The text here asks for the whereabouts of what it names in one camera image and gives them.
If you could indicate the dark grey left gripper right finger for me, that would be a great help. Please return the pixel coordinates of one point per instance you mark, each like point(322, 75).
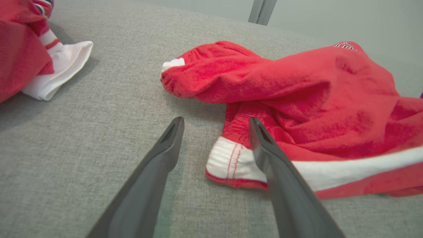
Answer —
point(287, 198)

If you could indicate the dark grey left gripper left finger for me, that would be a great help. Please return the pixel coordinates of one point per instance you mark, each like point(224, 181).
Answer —
point(148, 185)

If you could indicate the red jersey with white sleeves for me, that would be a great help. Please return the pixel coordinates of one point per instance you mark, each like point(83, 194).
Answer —
point(19, 49)

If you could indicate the red shorts with white trim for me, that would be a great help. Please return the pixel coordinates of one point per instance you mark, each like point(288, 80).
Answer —
point(297, 92)

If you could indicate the grey metal partition post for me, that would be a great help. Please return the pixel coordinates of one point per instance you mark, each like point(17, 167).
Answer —
point(261, 11)

